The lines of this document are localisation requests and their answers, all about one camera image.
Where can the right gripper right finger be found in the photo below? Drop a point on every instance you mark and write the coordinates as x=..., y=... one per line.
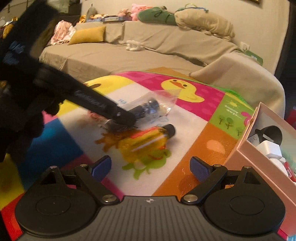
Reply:
x=210, y=180

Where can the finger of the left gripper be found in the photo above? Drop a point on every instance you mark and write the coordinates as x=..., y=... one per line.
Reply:
x=123, y=117

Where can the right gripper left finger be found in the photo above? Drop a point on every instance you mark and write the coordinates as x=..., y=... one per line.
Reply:
x=90, y=178

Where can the clear plastic bag with item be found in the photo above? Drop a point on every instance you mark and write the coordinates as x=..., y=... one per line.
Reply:
x=149, y=107

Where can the small white charger plug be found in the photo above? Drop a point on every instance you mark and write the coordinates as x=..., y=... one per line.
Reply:
x=270, y=149

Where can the black cone-shaped object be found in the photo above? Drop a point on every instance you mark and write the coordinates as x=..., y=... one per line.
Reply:
x=270, y=133

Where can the amber liquid bottle black cap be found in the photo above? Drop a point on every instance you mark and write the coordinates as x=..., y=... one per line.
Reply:
x=145, y=142

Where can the pink cardboard box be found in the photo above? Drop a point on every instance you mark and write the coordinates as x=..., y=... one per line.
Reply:
x=279, y=174

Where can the pink crumpled cloth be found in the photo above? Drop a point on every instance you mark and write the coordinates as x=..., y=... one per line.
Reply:
x=63, y=33

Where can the beige covered sofa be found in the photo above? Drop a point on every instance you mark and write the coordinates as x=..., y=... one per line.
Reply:
x=207, y=59

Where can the white small toy on sofa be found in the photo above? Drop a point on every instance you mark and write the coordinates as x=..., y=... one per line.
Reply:
x=132, y=45

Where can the mustard yellow cushion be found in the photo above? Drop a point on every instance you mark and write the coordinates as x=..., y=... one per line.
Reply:
x=90, y=35

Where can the pink plush toy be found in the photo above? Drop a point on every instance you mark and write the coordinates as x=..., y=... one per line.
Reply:
x=136, y=8

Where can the beige bundled blanket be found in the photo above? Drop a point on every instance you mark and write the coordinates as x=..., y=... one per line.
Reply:
x=205, y=21

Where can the green label box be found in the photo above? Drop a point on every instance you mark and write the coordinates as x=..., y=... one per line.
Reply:
x=254, y=56

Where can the white wall socket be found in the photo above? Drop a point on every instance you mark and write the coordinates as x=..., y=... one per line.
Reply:
x=244, y=47

